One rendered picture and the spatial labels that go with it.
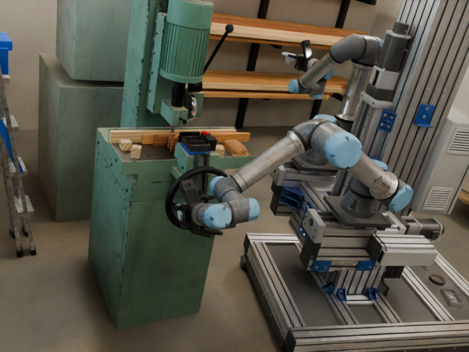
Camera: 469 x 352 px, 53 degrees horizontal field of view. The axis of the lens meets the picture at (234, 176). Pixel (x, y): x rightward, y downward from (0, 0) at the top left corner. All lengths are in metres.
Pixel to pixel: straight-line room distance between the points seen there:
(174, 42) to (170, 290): 1.16
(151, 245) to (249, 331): 0.73
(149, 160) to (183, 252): 0.54
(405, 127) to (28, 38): 2.99
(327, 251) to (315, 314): 0.45
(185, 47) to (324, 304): 1.43
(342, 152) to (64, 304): 1.60
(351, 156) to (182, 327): 1.31
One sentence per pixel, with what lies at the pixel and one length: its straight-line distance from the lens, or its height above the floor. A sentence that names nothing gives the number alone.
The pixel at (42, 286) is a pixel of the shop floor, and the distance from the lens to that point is 2.68.
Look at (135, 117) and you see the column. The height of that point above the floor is 0.94.
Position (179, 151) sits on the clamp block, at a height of 0.94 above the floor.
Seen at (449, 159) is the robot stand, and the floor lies 1.05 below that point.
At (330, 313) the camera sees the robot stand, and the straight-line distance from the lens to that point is 2.49.
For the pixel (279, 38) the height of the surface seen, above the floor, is 1.07.
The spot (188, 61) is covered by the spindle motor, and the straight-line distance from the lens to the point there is 1.93.
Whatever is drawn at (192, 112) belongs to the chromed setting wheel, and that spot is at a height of 1.02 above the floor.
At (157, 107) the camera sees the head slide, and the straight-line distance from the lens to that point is 2.13.
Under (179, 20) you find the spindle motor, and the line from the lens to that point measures 1.90.
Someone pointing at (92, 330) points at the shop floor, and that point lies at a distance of 2.44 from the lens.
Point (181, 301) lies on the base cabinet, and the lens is 2.47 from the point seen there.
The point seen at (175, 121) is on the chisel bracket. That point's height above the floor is 1.02.
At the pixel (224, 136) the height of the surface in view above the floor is 0.93.
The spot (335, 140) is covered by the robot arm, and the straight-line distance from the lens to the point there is 1.58.
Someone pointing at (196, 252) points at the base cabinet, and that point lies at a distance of 2.29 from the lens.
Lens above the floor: 1.73
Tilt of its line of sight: 26 degrees down
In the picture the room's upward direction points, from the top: 12 degrees clockwise
